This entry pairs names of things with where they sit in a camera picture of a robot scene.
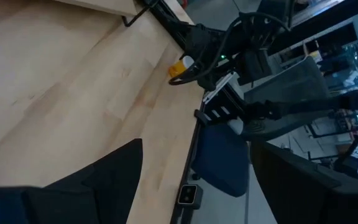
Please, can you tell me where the black wire shelf leg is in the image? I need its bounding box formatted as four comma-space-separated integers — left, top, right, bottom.
121, 0, 160, 27

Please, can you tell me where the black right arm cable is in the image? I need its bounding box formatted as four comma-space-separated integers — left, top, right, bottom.
167, 11, 292, 86

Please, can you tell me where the silver frame bracket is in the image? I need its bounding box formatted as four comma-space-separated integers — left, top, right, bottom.
203, 71, 239, 105

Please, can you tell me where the orange bottle white cap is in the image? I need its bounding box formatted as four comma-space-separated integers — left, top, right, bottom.
167, 55, 196, 79

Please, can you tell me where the blue office chair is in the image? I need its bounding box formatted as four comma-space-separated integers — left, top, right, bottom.
190, 123, 250, 198

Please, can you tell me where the metal storage rack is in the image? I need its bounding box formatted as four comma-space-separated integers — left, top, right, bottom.
290, 0, 358, 94

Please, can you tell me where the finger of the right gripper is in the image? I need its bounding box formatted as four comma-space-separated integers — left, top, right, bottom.
183, 27, 204, 58
194, 63, 217, 91

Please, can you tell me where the grey mesh office chair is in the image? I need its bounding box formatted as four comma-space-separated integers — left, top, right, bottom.
241, 55, 334, 142

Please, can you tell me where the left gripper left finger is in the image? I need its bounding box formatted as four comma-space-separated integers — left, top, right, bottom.
0, 139, 144, 224

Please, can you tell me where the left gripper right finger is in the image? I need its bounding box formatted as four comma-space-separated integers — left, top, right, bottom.
250, 141, 358, 224

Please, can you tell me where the grey depth camera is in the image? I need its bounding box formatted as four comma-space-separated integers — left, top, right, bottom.
177, 184, 204, 210

